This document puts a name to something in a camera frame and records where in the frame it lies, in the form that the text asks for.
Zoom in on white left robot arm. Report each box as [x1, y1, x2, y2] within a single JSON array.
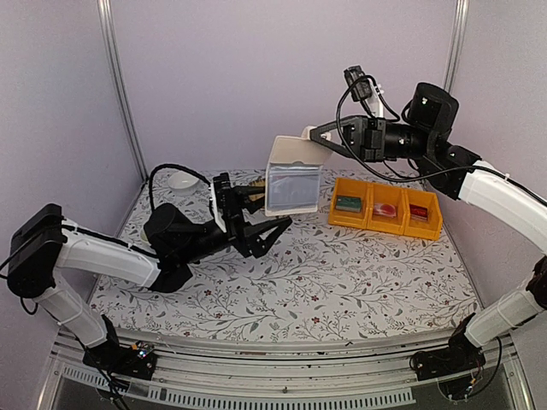
[[1, 173, 291, 349]]

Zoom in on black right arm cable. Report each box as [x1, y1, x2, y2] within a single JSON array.
[[336, 74, 471, 183]]

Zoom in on small white bowl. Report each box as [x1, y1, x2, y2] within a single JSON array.
[[168, 173, 199, 195]]

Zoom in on floral patterned table mat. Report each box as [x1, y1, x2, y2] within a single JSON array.
[[90, 170, 480, 343]]

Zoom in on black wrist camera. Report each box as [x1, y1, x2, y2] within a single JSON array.
[[344, 66, 373, 103], [213, 173, 232, 214]]

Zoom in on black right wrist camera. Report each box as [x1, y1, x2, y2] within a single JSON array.
[[344, 66, 373, 103]]

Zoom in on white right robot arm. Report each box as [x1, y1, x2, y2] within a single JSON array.
[[309, 82, 546, 350]]

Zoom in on red cards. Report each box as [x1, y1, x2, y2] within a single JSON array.
[[409, 204, 429, 222]]

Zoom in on aluminium frame post left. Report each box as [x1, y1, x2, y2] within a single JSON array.
[[97, 0, 149, 182]]

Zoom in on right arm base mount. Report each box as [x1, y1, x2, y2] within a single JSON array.
[[409, 325, 486, 381]]

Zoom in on green item in bin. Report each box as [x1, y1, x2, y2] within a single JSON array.
[[335, 196, 362, 213]]

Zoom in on aluminium frame post right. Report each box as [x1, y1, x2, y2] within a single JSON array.
[[443, 0, 470, 93]]

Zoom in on aluminium frame post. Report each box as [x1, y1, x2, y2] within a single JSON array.
[[97, 0, 149, 182], [443, 0, 470, 93]]

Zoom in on pink red item in bin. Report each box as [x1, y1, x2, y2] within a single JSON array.
[[373, 202, 397, 218]]

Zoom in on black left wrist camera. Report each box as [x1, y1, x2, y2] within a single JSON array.
[[213, 173, 232, 214]]

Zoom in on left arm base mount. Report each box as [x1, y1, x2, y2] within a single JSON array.
[[83, 314, 157, 381]]

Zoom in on aluminium front rail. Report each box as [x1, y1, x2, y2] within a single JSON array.
[[36, 328, 535, 410]]

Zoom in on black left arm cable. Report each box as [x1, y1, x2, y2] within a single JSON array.
[[148, 163, 215, 213]]

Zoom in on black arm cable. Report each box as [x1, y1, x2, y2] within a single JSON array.
[[148, 163, 215, 213], [336, 74, 471, 183]]

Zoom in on yellow bin middle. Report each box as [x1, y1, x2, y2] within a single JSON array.
[[367, 184, 407, 235]]

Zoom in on woven bamboo tray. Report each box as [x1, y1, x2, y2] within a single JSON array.
[[249, 179, 266, 201]]

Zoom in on yellow bin left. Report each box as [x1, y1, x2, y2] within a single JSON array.
[[328, 178, 371, 229]]

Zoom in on yellow bin right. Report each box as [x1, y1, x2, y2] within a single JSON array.
[[403, 189, 443, 241]]

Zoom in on yellow bin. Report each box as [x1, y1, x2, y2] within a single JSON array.
[[403, 189, 443, 241], [328, 178, 371, 229], [367, 184, 407, 235]]

